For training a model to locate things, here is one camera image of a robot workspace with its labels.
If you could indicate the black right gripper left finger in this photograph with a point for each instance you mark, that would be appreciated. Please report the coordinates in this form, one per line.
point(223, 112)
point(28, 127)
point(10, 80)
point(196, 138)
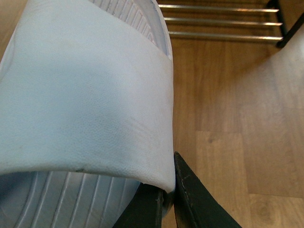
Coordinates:
point(144, 210)

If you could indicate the light blue slipper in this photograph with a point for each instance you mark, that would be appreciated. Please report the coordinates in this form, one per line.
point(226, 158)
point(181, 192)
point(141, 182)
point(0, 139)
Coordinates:
point(86, 105)

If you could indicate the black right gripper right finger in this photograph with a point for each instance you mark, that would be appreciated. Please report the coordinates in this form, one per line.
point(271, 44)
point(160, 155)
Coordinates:
point(194, 206)

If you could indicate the black metal shoe rack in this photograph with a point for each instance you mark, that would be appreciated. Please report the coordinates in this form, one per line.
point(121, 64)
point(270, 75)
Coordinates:
point(257, 21)

